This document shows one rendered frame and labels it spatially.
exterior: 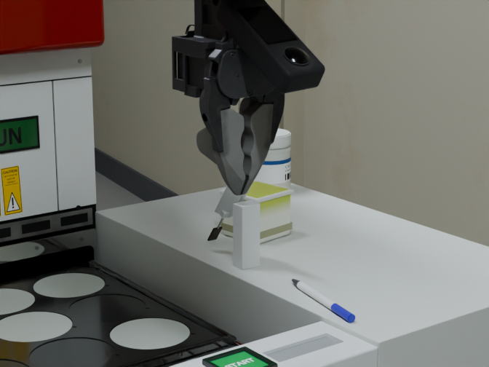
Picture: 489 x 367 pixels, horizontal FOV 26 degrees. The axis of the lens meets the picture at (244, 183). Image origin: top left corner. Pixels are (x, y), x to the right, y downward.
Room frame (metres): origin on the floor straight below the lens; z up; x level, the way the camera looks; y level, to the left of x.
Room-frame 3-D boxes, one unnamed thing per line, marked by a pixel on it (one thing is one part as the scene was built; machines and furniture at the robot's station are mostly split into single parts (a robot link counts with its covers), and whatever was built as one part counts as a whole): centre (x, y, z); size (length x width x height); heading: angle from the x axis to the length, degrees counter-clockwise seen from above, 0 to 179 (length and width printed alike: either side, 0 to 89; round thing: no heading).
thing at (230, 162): (1.00, 0.03, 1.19); 0.06 x 0.03 x 0.09; 37
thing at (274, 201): (1.43, -0.02, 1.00); 0.07 x 0.07 x 0.07; 46
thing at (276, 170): (1.69, -0.04, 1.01); 0.07 x 0.07 x 0.10
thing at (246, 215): (1.31, 0.01, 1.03); 0.06 x 0.04 x 0.13; 37
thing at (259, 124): (1.02, 0.00, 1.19); 0.06 x 0.03 x 0.09; 37
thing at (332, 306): (1.17, -0.09, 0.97); 0.14 x 0.01 x 0.01; 26
